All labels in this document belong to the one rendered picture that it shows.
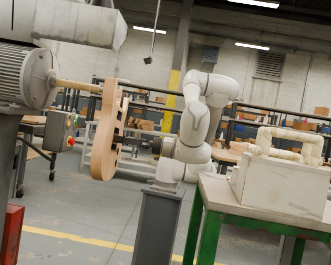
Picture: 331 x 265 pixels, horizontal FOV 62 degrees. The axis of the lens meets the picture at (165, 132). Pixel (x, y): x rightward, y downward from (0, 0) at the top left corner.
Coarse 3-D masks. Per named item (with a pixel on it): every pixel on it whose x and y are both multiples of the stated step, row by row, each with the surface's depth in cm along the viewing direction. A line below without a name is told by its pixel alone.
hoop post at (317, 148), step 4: (320, 140) 91; (316, 144) 92; (320, 144) 91; (312, 148) 93; (316, 148) 92; (320, 148) 91; (312, 152) 93; (316, 152) 92; (320, 152) 92; (312, 156) 92; (316, 156) 92; (320, 156) 92; (312, 160) 92; (316, 160) 92; (308, 164) 93; (312, 164) 92; (316, 164) 92
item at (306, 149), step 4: (304, 144) 100; (308, 144) 99; (312, 144) 100; (304, 148) 100; (308, 148) 100; (304, 152) 100; (308, 152) 100; (304, 156) 100; (300, 160) 101; (304, 160) 100
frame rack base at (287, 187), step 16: (256, 160) 93; (272, 160) 92; (288, 160) 103; (240, 176) 103; (256, 176) 93; (272, 176) 92; (288, 176) 92; (304, 176) 91; (320, 176) 91; (240, 192) 97; (256, 192) 93; (272, 192) 93; (288, 192) 92; (304, 192) 91; (320, 192) 91; (256, 208) 93; (272, 208) 93; (288, 208) 92; (304, 208) 92; (320, 208) 91
